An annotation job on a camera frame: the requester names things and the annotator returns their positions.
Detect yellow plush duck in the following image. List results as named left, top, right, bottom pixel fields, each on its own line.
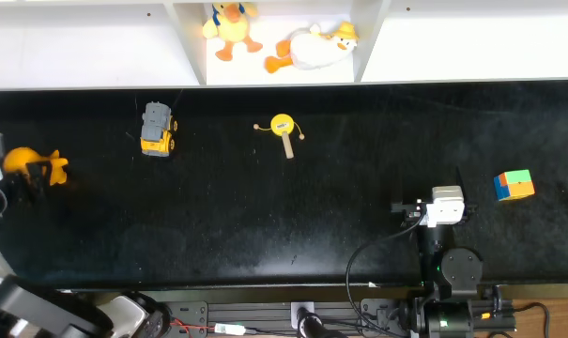
left=202, top=2, right=265, bottom=63

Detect white plush duck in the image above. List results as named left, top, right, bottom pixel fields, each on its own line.
left=264, top=21, right=361, bottom=75

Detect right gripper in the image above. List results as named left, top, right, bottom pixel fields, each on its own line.
left=390, top=166, right=468, bottom=222

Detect grey and yellow toy truck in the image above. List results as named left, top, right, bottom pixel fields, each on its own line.
left=139, top=101, right=179, bottom=159

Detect black cable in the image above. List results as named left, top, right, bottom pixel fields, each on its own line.
left=345, top=213, right=428, bottom=338

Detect yellow rubber duck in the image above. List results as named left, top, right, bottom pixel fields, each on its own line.
left=2, top=146, right=70, bottom=187

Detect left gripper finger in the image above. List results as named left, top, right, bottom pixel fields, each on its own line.
left=24, top=161, right=53, bottom=194

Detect many-coloured puzzle cube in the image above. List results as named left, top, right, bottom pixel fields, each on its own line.
left=493, top=168, right=537, bottom=203

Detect mounting rail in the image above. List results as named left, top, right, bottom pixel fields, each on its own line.
left=163, top=299, right=553, bottom=338

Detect white shelf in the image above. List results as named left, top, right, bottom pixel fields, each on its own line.
left=0, top=0, right=568, bottom=92

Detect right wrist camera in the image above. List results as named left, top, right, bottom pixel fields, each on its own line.
left=423, top=185, right=468, bottom=228

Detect yellow rattle drum toy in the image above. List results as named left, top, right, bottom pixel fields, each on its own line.
left=253, top=113, right=307, bottom=161

